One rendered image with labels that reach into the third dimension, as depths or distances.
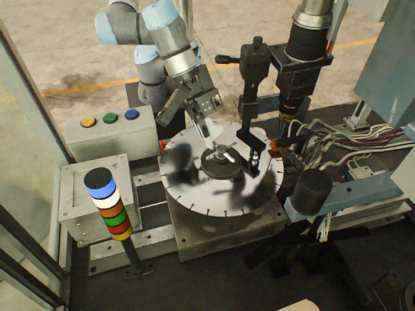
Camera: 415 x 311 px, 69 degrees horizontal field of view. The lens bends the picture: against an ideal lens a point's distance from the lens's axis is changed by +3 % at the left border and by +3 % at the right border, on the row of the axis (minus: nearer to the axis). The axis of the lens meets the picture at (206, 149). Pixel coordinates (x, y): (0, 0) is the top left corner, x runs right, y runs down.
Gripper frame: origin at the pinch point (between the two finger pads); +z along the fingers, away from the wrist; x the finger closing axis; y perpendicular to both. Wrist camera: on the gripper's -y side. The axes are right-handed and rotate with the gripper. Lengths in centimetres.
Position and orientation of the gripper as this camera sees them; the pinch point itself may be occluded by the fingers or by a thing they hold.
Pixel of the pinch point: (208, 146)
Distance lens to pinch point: 77.2
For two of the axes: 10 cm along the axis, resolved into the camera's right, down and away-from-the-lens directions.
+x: -3.1, -2.7, 9.1
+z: 3.8, 8.5, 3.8
